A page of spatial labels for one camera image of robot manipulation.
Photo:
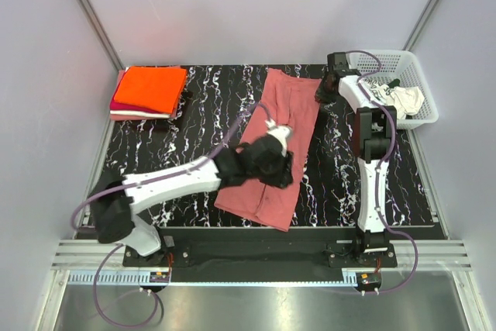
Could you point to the salmon pink t-shirt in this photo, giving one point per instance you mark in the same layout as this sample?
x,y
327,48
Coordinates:
x,y
288,101

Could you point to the orange folded t-shirt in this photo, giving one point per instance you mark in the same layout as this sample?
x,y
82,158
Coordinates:
x,y
154,88

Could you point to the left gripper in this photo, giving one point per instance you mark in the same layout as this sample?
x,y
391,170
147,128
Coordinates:
x,y
283,177

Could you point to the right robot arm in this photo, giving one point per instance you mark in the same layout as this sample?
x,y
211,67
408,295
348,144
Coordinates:
x,y
373,141

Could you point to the white printed t-shirt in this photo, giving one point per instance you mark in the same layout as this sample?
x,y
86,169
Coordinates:
x,y
407,101

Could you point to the white plastic basket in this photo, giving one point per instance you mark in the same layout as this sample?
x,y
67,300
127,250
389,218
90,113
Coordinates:
x,y
387,65

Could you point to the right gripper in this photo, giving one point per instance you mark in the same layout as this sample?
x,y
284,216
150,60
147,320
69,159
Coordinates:
x,y
320,94

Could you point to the crimson folded t-shirt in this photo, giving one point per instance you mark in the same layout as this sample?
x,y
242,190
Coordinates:
x,y
117,106

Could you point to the light pink folded t-shirt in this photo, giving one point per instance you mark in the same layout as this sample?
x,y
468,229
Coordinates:
x,y
136,115

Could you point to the aluminium frame rail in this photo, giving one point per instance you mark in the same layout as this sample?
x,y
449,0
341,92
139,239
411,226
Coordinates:
x,y
431,255

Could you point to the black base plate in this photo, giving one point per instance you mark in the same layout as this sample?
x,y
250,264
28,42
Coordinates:
x,y
324,235

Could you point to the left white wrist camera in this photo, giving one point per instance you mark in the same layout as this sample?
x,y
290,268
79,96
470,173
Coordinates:
x,y
282,133

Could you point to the white slotted cable duct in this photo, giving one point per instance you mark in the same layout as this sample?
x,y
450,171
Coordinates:
x,y
182,277

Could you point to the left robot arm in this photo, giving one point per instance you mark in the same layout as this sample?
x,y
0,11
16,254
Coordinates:
x,y
115,205

